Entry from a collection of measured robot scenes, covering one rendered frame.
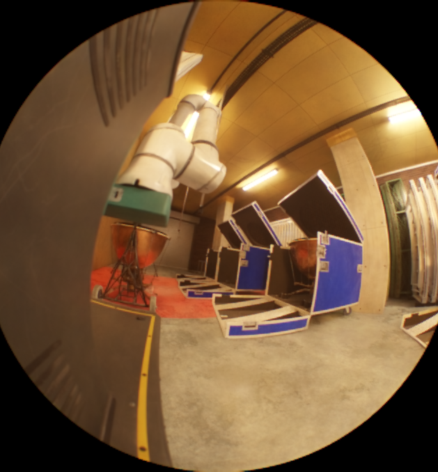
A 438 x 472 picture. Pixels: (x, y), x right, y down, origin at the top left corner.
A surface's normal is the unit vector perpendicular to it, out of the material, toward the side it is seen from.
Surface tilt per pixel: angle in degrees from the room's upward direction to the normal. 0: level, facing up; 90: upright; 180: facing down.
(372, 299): 90
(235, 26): 180
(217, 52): 180
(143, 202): 90
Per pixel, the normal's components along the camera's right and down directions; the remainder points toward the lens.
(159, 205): 0.33, -0.14
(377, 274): -0.87, -0.21
